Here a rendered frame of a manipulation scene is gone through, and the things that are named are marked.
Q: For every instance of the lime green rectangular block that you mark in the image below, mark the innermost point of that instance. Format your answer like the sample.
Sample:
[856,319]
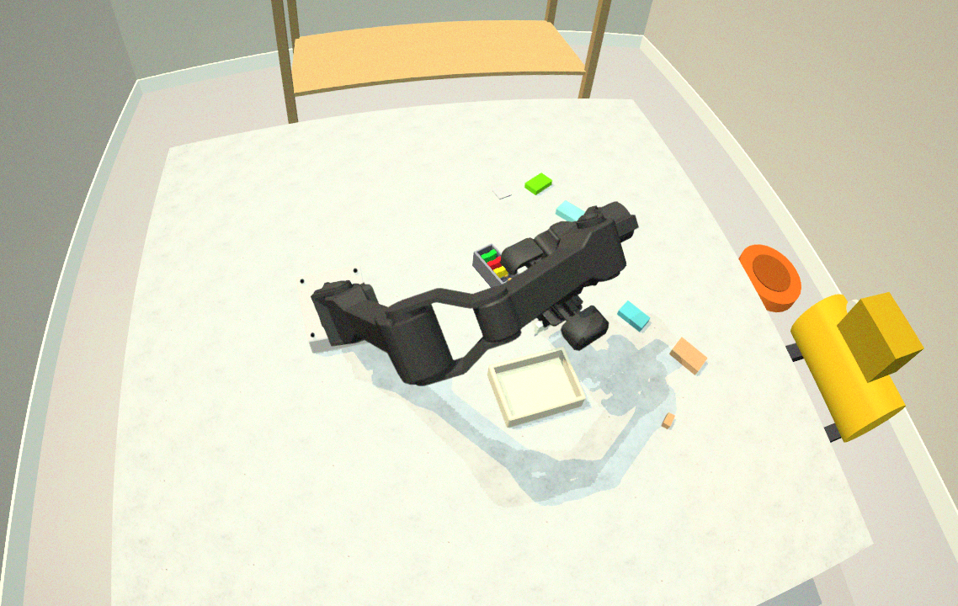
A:
[537,184]

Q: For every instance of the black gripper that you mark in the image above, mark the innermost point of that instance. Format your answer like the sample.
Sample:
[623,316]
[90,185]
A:
[581,327]

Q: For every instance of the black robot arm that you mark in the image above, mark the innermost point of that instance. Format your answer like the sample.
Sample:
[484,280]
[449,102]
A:
[576,254]

